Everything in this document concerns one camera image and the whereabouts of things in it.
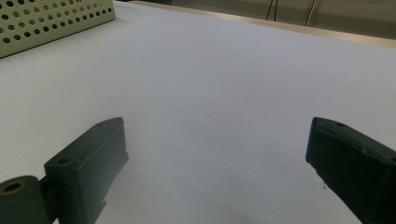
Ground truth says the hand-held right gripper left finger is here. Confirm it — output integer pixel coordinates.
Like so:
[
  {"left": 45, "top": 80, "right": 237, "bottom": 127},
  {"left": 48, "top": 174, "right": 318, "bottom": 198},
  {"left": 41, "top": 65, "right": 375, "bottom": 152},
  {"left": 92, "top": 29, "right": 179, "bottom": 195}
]
[{"left": 44, "top": 117, "right": 130, "bottom": 224}]

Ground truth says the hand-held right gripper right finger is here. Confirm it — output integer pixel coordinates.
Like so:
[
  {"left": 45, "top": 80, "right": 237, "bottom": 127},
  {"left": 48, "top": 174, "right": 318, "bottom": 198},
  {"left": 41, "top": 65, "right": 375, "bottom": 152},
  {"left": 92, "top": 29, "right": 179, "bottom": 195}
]
[{"left": 305, "top": 116, "right": 396, "bottom": 224}]

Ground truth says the pale green perforated metal basket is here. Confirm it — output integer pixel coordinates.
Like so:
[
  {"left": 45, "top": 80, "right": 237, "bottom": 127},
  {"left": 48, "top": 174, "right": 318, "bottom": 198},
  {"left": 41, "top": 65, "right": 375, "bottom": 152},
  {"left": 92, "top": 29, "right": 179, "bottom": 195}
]
[{"left": 0, "top": 0, "right": 117, "bottom": 60}]

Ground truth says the beige metal stand leg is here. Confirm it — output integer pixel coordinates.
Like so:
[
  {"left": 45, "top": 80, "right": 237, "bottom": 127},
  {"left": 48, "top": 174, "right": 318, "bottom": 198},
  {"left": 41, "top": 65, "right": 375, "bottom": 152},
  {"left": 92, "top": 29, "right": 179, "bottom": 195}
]
[{"left": 305, "top": 0, "right": 321, "bottom": 27}]

